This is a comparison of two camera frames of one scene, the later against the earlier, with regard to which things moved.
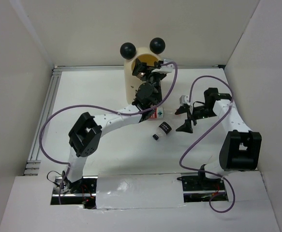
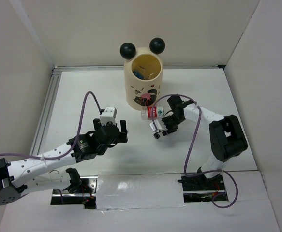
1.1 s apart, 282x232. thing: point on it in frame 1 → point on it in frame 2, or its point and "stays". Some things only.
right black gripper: x=185 y=127 → x=167 y=129
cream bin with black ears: x=130 y=54 stays
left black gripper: x=139 y=68 → x=122 y=137
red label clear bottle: x=157 y=114 stays
